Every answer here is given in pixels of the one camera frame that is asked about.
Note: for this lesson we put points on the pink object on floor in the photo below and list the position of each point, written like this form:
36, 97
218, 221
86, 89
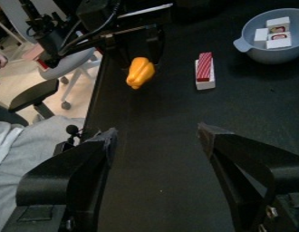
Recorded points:
34, 52

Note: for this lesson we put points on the white box with red label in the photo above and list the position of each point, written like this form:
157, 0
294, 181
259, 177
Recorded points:
279, 40
278, 24

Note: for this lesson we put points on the small black knob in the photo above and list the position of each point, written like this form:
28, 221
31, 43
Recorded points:
72, 130

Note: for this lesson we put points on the black chair seat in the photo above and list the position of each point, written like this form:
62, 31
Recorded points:
34, 95

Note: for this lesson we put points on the red striped white box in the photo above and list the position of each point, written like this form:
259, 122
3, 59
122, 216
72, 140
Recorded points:
205, 71

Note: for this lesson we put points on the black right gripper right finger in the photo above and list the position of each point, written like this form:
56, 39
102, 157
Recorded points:
245, 163

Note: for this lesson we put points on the person's grey clothing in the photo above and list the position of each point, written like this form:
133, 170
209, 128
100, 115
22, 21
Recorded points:
30, 151

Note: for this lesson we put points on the white office chair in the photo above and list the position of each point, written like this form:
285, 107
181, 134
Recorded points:
72, 65

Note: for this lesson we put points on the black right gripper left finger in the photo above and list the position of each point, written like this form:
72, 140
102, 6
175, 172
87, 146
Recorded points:
87, 169

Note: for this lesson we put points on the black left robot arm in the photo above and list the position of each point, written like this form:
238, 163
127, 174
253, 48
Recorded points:
50, 39

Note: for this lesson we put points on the orange toy squash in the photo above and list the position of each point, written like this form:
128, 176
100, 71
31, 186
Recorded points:
141, 72

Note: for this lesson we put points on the plain white small box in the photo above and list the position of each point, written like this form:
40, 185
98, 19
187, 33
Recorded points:
261, 37

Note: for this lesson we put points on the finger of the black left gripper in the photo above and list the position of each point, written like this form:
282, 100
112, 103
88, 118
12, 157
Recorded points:
157, 45
118, 53

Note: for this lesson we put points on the light blue mixing bowl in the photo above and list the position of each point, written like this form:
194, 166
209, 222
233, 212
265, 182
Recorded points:
273, 54

